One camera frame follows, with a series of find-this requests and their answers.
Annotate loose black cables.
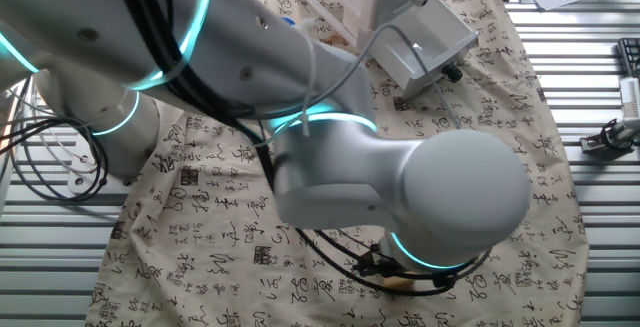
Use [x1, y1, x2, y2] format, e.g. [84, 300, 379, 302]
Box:
[0, 81, 110, 203]

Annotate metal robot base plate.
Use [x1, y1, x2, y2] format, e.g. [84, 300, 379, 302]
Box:
[66, 131, 134, 197]

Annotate metal camera mount base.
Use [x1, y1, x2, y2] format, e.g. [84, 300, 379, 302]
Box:
[578, 116, 640, 157]

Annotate black drawer knob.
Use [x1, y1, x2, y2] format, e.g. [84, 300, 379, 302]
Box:
[441, 62, 465, 85]

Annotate white open drawer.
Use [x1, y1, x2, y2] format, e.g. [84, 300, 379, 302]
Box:
[356, 0, 481, 101]

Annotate wooden block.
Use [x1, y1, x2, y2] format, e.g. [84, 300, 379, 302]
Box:
[382, 275, 419, 292]

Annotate beige calligraphy cloth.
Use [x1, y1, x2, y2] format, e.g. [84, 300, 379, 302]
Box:
[84, 0, 591, 327]

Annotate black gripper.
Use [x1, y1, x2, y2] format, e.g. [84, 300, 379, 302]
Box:
[351, 246, 459, 296]

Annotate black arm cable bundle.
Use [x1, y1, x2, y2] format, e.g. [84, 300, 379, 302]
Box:
[109, 0, 494, 297]

